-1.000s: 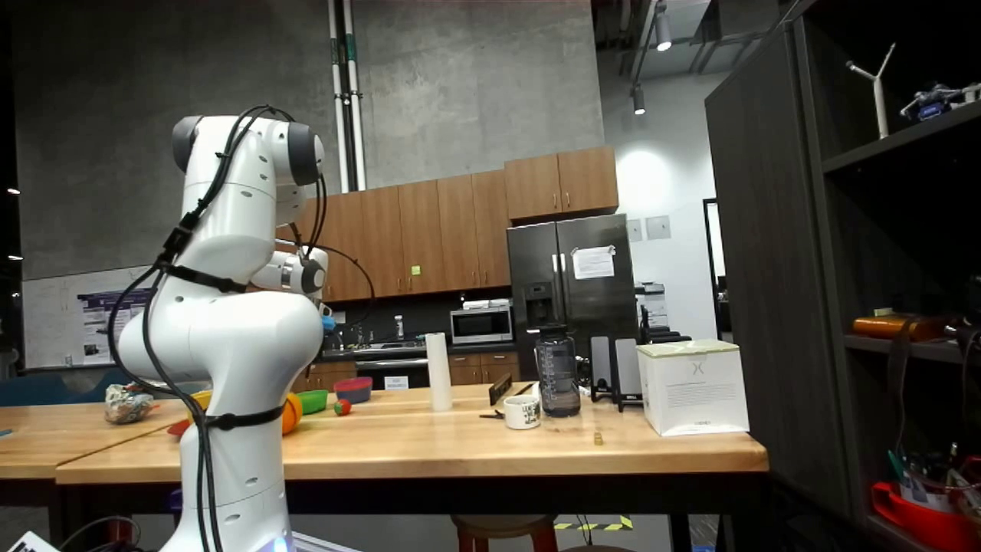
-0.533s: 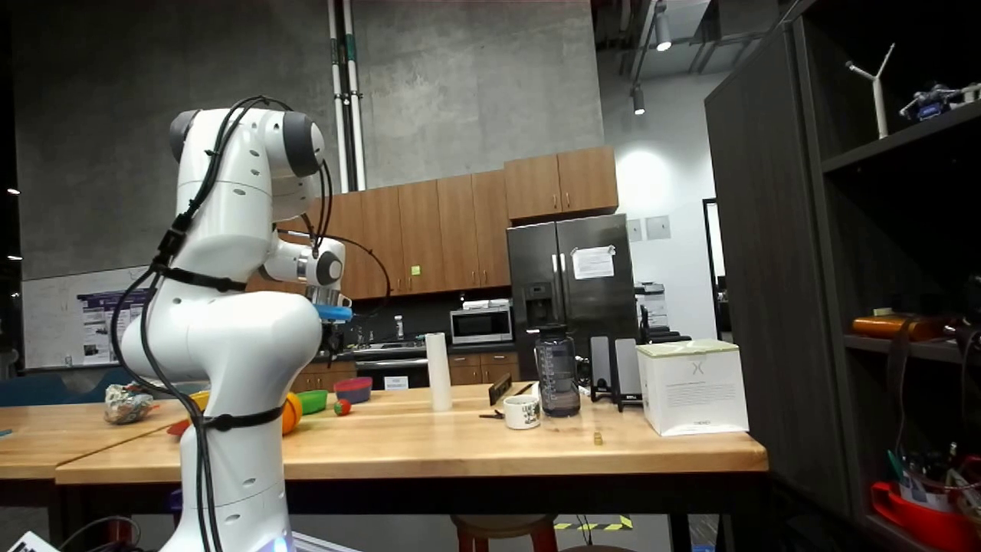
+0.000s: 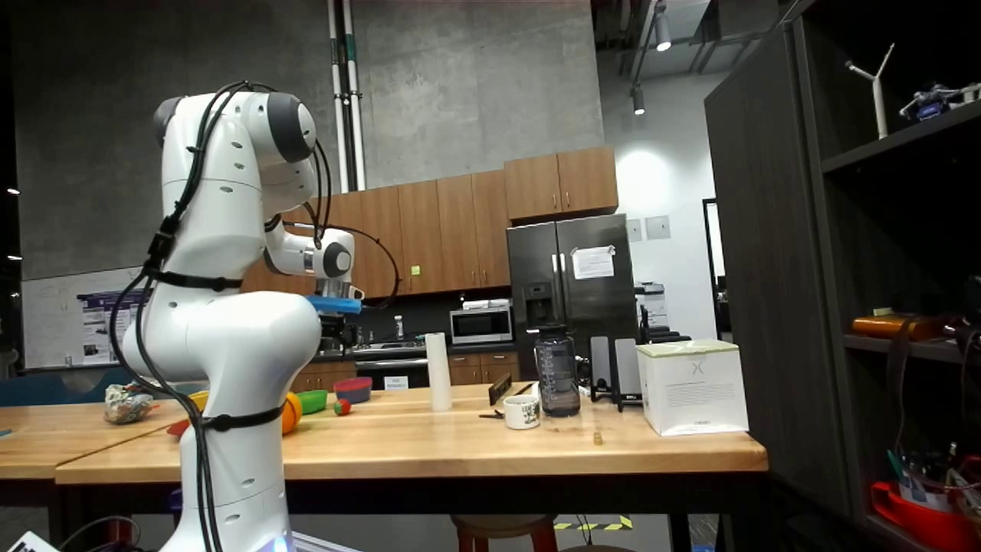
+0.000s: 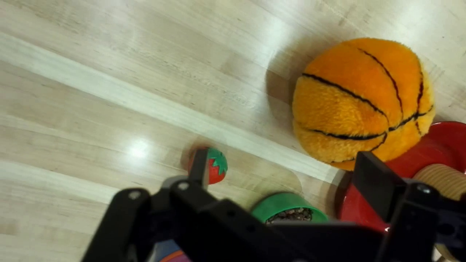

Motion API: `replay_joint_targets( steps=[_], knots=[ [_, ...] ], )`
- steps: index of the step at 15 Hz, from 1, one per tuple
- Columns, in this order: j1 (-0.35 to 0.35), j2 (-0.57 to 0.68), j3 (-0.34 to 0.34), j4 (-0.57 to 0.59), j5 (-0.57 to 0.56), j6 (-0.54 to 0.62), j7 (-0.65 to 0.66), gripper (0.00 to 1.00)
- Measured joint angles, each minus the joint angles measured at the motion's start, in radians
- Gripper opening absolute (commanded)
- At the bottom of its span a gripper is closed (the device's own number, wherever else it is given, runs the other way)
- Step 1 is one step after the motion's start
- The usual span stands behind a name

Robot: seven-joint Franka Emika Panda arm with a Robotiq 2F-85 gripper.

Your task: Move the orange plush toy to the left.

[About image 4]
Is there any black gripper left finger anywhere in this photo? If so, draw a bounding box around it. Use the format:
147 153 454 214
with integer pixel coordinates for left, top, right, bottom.
188 147 211 189

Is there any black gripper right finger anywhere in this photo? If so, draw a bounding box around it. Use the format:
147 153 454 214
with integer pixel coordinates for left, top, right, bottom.
352 152 409 224

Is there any small orange pumpkin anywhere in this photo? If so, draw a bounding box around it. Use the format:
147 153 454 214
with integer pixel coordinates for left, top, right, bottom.
290 37 437 172

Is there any small strawberry toy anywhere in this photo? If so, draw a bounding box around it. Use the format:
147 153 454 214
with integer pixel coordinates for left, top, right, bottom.
180 144 230 186

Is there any beige ribbed wooden piece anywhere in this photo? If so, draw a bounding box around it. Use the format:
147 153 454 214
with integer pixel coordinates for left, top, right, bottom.
412 163 466 203

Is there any red bowl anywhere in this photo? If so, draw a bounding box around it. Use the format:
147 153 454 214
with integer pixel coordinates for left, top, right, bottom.
333 120 466 235

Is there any green bowl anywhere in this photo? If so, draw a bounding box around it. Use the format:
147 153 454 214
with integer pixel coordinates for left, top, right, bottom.
249 191 332 226

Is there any blue orange striped object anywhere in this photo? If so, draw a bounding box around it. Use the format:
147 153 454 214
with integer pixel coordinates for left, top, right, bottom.
150 239 188 262

